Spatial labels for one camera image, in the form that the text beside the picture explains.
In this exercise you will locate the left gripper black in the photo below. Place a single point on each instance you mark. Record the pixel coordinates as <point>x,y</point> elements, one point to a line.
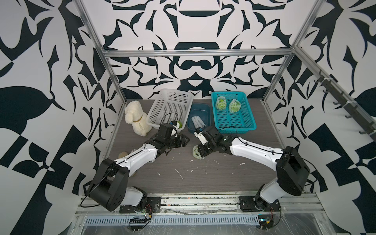
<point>181,141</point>

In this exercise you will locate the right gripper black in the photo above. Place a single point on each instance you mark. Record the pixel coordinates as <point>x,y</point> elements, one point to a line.
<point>202,152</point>

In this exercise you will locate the green custard apple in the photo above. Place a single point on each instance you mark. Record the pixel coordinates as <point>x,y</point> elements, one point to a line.
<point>235,107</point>
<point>179,125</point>
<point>221,104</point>

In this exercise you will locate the white foam net sleeve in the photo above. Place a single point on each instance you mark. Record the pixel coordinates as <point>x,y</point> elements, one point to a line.
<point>221,97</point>

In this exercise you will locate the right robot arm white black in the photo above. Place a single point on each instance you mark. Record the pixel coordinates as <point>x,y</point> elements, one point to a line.
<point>291,169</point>

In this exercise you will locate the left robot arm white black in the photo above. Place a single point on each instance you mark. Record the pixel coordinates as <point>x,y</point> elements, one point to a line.
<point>109,187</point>

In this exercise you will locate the teal perforated plastic basket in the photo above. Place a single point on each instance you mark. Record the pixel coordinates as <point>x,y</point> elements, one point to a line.
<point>232,113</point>

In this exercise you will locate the dark blue plastic tub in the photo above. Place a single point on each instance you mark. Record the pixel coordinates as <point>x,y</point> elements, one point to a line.
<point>201,110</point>

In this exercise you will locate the white perforated plastic basket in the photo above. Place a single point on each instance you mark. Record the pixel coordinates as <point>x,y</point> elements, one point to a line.
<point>170,105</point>

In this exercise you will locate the white plush dog toy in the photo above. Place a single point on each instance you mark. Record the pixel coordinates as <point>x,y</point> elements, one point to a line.
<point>135,116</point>

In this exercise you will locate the tan wooden cylinder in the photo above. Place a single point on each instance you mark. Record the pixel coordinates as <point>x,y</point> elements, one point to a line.
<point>123,154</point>

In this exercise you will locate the right green circuit board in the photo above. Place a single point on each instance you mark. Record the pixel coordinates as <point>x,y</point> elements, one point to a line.
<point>265,222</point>

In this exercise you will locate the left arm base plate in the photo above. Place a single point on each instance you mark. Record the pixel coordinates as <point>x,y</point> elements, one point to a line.
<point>137,200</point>

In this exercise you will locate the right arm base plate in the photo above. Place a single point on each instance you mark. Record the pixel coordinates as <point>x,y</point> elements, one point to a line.
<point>257,204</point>

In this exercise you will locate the black wall hook rail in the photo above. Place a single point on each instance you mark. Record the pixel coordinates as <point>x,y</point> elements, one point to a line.
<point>343,100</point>

